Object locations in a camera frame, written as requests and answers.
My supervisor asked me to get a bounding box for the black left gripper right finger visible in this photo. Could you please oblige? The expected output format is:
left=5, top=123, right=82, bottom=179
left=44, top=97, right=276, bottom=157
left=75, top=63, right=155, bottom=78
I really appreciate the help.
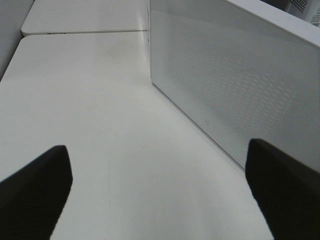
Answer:
left=245, top=138, right=320, bottom=240

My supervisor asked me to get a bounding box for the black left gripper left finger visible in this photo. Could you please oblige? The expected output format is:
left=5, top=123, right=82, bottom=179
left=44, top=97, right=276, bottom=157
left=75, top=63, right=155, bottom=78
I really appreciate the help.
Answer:
left=0, top=145, right=73, bottom=240

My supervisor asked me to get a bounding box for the white microwave door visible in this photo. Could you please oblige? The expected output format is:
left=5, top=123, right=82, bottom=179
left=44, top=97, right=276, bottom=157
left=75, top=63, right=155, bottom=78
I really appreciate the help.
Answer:
left=150, top=0, right=320, bottom=171

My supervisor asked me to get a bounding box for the white microwave oven body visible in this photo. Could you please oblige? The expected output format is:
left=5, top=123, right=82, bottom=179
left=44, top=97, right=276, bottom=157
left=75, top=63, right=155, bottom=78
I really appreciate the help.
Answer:
left=262, top=0, right=320, bottom=28

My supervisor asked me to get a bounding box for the white back table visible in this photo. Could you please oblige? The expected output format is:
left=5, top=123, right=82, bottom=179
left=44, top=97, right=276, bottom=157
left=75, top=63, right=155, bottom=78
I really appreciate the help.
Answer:
left=21, top=0, right=150, bottom=37

